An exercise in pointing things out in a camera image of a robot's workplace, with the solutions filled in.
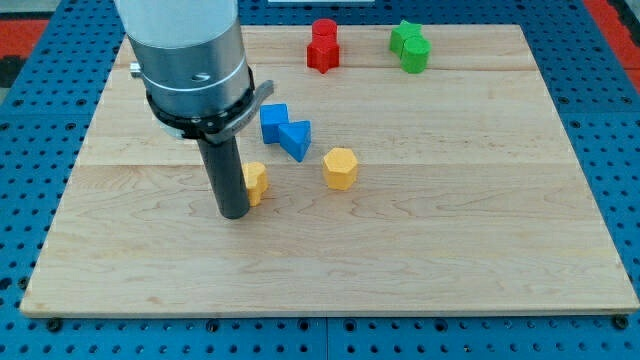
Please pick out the blue triangle block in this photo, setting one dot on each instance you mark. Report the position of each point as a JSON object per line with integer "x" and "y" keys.
{"x": 295, "y": 138}

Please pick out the yellow hexagon block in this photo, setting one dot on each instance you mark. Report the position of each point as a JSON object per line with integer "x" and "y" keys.
{"x": 340, "y": 168}

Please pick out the green cylinder block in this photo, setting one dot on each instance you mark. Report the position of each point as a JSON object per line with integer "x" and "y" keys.
{"x": 415, "y": 55}

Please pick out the yellow heart block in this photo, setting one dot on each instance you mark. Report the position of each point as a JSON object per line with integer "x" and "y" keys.
{"x": 256, "y": 181}

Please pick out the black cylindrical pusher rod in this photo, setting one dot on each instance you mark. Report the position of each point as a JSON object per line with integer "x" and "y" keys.
{"x": 224, "y": 169}

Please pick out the blue cube block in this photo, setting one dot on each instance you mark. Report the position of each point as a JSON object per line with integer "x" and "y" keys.
{"x": 271, "y": 117}

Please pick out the light wooden board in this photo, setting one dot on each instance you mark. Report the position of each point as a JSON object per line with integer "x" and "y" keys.
{"x": 469, "y": 199}

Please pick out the green star block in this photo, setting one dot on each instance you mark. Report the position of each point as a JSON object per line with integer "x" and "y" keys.
{"x": 401, "y": 33}

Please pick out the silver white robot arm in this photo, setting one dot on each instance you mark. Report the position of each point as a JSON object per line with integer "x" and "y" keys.
{"x": 191, "y": 57}

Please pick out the black clamp with grey lever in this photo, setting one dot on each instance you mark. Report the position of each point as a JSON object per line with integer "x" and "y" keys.
{"x": 235, "y": 120}

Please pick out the red star block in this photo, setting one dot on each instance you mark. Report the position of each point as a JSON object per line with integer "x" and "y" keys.
{"x": 323, "y": 55}

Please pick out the red cylinder block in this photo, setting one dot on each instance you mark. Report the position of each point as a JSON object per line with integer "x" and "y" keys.
{"x": 324, "y": 30}

